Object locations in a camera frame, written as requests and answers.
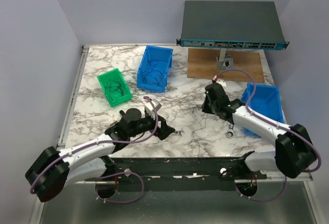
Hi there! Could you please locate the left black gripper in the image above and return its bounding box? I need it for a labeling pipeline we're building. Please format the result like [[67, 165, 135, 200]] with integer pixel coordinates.
[[129, 111, 175, 140]]

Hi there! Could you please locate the blue bin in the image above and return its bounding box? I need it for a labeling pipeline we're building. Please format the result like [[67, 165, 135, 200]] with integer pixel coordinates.
[[249, 84, 284, 123], [137, 45, 173, 93]]

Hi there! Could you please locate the green plastic bin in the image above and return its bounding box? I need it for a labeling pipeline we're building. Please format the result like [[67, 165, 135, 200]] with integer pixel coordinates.
[[97, 68, 132, 107]]

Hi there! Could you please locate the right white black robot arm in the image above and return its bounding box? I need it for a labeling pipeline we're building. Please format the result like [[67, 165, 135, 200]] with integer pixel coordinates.
[[202, 83, 320, 179]]

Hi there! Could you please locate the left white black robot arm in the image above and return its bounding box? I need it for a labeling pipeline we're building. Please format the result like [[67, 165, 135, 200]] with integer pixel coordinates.
[[25, 108, 175, 202]]

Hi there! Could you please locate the small open-end wrench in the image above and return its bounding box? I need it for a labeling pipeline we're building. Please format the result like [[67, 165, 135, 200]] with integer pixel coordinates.
[[175, 130, 185, 136]]

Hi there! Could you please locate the ratcheting combination wrench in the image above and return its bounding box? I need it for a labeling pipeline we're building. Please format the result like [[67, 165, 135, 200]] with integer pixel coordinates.
[[226, 124, 234, 138]]

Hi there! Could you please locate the brown wooden board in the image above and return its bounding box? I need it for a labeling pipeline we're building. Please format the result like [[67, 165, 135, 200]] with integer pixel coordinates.
[[187, 48, 265, 83]]

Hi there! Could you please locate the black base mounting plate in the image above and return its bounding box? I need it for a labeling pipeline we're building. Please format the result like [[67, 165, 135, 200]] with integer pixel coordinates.
[[51, 157, 267, 192]]

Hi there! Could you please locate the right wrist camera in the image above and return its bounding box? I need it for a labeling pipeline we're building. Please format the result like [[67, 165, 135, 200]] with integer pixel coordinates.
[[212, 76, 226, 87]]

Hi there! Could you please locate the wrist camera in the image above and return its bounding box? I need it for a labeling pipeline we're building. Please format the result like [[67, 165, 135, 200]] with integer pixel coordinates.
[[144, 96, 162, 120], [212, 76, 226, 87]]

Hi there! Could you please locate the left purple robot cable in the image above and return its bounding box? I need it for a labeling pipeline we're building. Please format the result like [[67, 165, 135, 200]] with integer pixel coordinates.
[[30, 96, 158, 204]]

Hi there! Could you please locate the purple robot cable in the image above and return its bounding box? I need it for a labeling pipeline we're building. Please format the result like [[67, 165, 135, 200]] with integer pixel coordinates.
[[30, 96, 158, 204], [211, 69, 323, 201]]

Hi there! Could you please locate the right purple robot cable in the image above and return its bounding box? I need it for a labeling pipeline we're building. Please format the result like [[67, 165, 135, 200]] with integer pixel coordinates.
[[211, 69, 323, 201]]

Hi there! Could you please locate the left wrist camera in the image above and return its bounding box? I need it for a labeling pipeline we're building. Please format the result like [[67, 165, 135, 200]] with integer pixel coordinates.
[[144, 96, 162, 120]]

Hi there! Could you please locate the grey metal switch stand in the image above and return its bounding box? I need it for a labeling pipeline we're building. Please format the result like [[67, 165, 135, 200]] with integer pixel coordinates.
[[216, 48, 234, 71]]

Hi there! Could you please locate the teal network switch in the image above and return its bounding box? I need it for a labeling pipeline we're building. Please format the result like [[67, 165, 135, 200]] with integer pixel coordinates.
[[176, 1, 289, 50]]

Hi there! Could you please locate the aluminium frame rail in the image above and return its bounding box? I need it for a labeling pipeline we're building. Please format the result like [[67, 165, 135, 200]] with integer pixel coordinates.
[[84, 160, 313, 184]]

